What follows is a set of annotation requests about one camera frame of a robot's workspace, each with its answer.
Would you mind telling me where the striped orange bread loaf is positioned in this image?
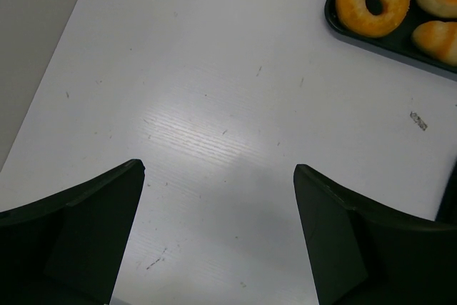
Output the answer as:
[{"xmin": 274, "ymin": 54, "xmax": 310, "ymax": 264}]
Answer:
[{"xmin": 411, "ymin": 21, "xmax": 456, "ymax": 66}]

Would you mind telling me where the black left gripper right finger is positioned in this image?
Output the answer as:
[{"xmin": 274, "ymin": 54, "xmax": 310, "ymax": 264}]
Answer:
[{"xmin": 293, "ymin": 165, "xmax": 456, "ymax": 304}]

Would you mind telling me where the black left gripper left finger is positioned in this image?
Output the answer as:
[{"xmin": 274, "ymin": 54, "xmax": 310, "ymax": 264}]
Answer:
[{"xmin": 1, "ymin": 159, "xmax": 145, "ymax": 304}]

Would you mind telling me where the sugared orange donut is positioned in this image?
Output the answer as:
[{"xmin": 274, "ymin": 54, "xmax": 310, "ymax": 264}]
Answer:
[{"xmin": 336, "ymin": 0, "xmax": 411, "ymax": 38}]

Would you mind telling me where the black baking tray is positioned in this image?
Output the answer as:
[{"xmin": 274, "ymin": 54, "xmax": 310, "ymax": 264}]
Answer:
[{"xmin": 324, "ymin": 0, "xmax": 456, "ymax": 81}]

